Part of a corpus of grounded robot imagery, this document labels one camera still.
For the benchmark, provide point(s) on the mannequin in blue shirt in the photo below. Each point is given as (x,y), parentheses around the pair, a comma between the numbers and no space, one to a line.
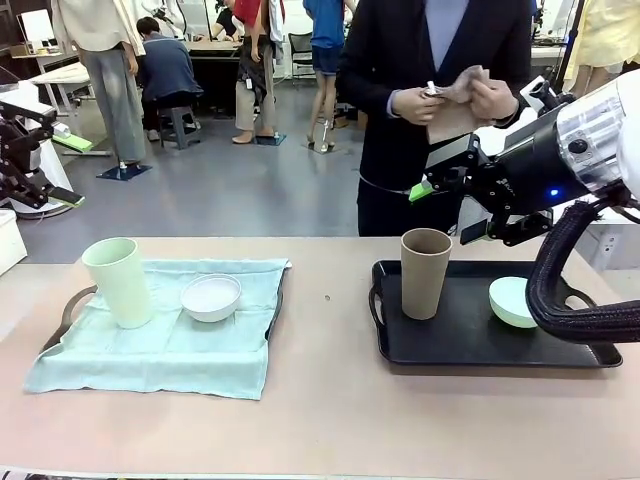
(325,50)

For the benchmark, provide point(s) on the person's right forearm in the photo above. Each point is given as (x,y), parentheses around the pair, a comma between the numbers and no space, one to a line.
(365,92)

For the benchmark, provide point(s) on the blue mannequin base plate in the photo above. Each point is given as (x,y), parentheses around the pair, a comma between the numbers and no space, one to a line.
(272,139)
(125,171)

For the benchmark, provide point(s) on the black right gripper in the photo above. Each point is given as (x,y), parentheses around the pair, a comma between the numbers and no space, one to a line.
(530,165)

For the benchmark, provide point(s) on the person's left forearm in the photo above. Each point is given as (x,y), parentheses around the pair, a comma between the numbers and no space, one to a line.
(520,112)

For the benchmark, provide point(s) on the mannequin in khaki trousers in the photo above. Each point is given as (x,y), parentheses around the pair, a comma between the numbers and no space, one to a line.
(255,85)

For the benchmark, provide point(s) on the white round bowl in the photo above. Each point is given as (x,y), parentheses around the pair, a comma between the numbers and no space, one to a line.
(210,300)

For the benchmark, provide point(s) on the black office chair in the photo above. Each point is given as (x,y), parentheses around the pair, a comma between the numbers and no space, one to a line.
(301,50)

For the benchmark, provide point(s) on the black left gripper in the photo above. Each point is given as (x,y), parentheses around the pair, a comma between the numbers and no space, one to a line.
(15,145)

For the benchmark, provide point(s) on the brown cloth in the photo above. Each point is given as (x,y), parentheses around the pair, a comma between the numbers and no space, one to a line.
(452,120)

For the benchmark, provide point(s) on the white framed board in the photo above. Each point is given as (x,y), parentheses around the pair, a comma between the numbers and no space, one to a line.
(36,27)

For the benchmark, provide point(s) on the person's left hand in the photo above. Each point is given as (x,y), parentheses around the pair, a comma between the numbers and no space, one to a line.
(495,100)

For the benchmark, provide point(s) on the person's right hand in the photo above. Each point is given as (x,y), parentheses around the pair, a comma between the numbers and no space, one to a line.
(415,105)

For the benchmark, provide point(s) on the grey plastic stool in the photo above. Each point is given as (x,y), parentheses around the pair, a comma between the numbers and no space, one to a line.
(177,122)

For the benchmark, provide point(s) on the person in dark suit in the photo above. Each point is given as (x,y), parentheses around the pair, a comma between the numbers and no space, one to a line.
(390,165)

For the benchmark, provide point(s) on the white box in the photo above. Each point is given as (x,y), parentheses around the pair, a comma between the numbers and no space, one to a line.
(10,240)

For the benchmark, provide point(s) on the small white object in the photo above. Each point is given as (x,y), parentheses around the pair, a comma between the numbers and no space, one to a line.
(430,89)

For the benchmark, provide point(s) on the light blue cloth mat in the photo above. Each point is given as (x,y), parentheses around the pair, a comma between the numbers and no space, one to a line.
(150,360)

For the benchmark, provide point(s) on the white rounded machine housing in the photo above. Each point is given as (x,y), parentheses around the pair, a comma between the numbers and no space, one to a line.
(55,170)

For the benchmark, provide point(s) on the pale green tall cup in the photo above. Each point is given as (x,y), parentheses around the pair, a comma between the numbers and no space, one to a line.
(120,285)

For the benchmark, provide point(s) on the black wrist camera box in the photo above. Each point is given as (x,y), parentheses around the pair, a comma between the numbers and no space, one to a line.
(450,152)

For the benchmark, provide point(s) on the yellow hanging garment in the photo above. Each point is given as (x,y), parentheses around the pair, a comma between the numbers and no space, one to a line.
(610,35)

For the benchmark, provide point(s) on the white desk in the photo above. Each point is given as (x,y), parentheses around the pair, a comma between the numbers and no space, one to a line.
(60,75)

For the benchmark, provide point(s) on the mint green bowl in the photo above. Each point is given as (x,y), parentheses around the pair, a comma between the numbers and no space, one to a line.
(510,305)

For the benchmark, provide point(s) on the dark work desk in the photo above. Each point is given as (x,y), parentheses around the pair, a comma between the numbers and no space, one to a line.
(215,65)

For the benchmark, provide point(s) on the brown tall cup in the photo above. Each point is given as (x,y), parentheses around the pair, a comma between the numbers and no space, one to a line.
(425,280)

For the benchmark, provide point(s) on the seated person in blue jacket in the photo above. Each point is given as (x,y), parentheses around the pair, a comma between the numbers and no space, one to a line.
(167,70)

